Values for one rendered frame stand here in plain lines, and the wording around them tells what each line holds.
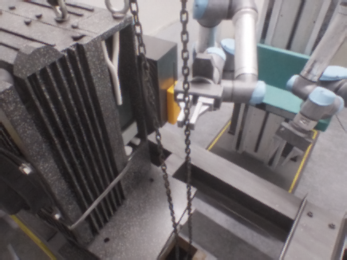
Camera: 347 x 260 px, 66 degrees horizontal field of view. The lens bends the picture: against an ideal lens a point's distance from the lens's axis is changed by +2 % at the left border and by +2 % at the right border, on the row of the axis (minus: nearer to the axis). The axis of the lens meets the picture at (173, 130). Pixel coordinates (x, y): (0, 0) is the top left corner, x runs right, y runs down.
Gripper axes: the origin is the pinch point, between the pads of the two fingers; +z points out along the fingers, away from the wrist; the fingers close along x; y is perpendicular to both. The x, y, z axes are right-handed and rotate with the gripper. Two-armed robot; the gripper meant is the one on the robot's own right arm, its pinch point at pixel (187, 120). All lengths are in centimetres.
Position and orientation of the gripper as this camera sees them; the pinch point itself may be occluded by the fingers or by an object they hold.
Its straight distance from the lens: 66.4
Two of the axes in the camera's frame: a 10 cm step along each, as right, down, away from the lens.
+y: 0.6, 7.0, 7.1
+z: -3.2, 6.9, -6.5
